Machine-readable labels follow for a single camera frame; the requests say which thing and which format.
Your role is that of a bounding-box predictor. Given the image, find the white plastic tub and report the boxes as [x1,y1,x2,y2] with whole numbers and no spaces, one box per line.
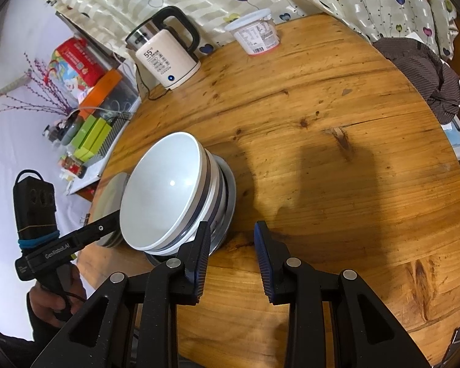
[224,8,282,56]

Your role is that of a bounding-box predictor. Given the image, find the clear box with orange lid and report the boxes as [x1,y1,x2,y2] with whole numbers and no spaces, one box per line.
[78,70,142,119]

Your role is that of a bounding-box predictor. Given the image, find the purple flower branches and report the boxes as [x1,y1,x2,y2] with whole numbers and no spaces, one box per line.
[0,52,78,119]

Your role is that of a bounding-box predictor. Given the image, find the blue and white container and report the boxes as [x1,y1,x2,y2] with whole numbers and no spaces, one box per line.
[442,118,460,160]

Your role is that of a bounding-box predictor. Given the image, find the black kettle power cable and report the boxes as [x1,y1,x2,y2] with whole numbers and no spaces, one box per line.
[135,61,174,103]

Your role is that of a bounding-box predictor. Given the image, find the striped grey box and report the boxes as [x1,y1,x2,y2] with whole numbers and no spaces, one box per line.
[95,113,132,162]

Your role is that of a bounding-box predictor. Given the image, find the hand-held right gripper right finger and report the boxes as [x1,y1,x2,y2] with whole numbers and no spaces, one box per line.
[254,220,432,368]

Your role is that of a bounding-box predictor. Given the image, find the dark checked cloth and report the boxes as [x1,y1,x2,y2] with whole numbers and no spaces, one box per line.
[373,37,460,126]

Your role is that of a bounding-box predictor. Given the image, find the white bowl with blue stripes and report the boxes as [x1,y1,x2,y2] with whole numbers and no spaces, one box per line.
[120,132,226,257]

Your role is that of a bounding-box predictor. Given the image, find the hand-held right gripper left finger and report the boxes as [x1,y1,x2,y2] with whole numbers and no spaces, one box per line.
[31,220,212,368]

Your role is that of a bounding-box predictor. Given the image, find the stainless steel bowl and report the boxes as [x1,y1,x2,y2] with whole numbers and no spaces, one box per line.
[144,155,238,266]

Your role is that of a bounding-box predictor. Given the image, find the red printed box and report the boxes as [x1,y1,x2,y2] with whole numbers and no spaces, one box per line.
[48,37,109,93]

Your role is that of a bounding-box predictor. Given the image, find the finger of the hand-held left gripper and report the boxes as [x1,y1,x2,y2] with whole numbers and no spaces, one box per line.
[59,209,122,253]

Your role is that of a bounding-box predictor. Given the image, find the white paper pad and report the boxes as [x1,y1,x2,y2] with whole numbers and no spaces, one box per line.
[66,149,113,197]

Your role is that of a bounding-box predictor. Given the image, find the person's left hand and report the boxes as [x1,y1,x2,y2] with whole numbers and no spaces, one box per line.
[26,264,89,329]

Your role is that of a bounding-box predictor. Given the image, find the grey handheld device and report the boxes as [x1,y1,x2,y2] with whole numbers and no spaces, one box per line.
[59,119,82,147]

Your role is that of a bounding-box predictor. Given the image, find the red figurine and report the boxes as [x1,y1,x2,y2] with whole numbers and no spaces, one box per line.
[59,155,86,179]

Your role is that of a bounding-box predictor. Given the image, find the cream electric kettle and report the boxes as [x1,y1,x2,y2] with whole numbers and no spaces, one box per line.
[125,6,202,90]

